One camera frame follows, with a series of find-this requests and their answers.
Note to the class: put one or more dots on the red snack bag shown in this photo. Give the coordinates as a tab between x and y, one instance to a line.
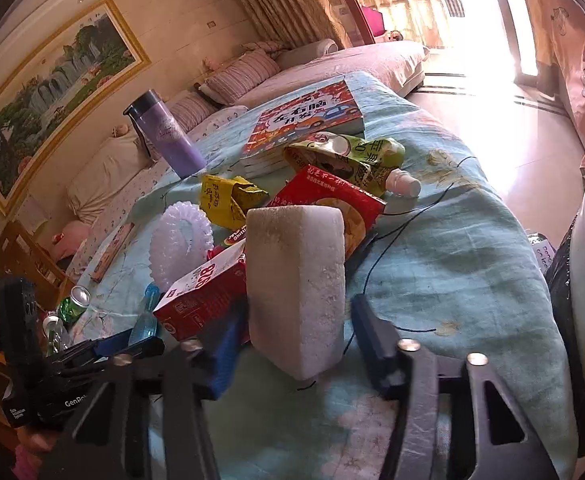
315	186

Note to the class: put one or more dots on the white foam block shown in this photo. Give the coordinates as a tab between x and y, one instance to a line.
296	287

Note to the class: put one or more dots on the green squeeze pouch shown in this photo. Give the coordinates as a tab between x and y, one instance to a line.
375	165

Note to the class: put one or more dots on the green drink can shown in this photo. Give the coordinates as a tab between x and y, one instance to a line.
72	307

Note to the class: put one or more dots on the light blue floral tablecloth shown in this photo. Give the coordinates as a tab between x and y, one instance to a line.
453	269

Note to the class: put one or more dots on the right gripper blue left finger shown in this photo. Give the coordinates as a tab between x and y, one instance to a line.
222	339

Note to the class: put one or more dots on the yellow wrapper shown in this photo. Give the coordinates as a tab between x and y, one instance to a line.
226	201

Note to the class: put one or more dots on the pink cushioned sofa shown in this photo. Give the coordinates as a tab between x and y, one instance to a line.
397	64

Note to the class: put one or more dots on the beige curtain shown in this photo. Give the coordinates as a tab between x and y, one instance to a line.
296	22

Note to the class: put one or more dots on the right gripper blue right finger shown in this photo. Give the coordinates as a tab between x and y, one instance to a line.
378	343

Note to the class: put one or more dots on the purple water bottle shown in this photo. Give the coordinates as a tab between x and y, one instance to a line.
154	122

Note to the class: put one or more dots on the white cream pillow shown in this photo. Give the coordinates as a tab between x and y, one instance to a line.
103	177

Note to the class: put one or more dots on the framed waterfall landscape painting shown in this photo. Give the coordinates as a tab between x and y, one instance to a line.
57	85

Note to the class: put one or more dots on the red cardboard box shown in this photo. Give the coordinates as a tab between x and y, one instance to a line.
204	294

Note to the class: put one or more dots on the blue plastic wrapper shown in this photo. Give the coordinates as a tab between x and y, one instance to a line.
146	323

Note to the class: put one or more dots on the striped pink pillow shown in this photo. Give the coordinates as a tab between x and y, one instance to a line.
230	83

